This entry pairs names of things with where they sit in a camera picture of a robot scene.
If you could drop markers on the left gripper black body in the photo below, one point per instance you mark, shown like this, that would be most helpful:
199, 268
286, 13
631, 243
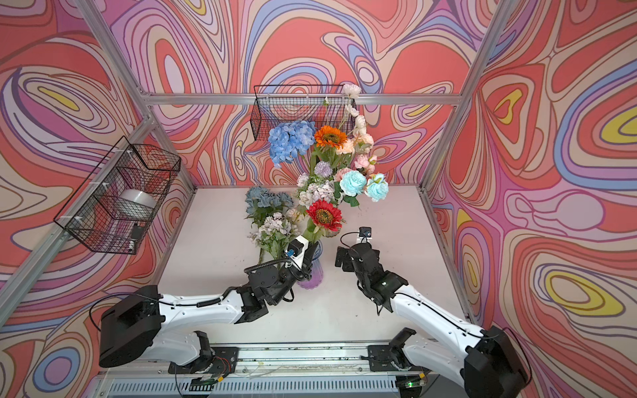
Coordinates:
302, 274

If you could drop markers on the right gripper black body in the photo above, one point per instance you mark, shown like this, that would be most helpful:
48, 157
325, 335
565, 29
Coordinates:
348, 265

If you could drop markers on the purple glass vase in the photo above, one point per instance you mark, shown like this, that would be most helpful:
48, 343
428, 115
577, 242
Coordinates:
316, 275

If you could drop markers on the lilac white flower bunch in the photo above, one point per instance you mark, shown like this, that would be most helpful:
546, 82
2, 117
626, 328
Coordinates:
274, 234

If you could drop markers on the dark red flower stem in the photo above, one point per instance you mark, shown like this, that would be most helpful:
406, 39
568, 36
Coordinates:
325, 220

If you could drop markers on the mint green peony stem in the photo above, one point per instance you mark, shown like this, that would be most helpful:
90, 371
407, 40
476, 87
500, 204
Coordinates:
354, 183

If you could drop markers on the pale pink hydrangea bunch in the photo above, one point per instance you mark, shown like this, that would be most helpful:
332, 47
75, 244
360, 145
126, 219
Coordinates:
312, 188

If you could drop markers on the teal hydrangea stem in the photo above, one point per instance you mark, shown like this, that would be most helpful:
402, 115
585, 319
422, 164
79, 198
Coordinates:
262, 203

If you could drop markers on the purple allium flower stem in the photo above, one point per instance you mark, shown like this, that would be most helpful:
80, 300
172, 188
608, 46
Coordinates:
323, 169

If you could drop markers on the cream pink rose stem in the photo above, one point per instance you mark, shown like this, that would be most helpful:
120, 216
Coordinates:
360, 143

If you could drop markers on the orange artificial daisy flower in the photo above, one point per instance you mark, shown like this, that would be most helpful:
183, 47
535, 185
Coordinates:
331, 147

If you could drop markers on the blue hydrangea stem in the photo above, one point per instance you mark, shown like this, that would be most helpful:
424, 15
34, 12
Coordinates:
290, 140

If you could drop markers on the white poppy flower stem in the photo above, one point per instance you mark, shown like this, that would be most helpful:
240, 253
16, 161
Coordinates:
342, 111

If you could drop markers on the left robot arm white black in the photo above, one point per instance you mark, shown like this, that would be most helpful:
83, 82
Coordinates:
146, 325

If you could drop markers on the small black device in basket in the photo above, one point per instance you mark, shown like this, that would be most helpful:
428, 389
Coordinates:
135, 237

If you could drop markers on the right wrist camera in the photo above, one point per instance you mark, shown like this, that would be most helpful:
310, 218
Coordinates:
365, 233

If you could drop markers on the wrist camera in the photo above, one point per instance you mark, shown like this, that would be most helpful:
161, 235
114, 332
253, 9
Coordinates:
297, 247
365, 233

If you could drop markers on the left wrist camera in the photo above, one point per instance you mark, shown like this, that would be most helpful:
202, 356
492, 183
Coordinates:
297, 247

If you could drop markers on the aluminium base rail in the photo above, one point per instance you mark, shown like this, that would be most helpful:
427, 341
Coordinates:
298, 370

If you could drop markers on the black wire basket back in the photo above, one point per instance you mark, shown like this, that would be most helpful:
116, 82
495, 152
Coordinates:
276, 104

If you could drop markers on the black wire basket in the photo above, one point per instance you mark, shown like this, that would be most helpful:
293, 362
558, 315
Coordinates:
276, 104
134, 181

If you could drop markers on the black wire basket left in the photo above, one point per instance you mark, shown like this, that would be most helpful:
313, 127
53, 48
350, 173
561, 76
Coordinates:
134, 181

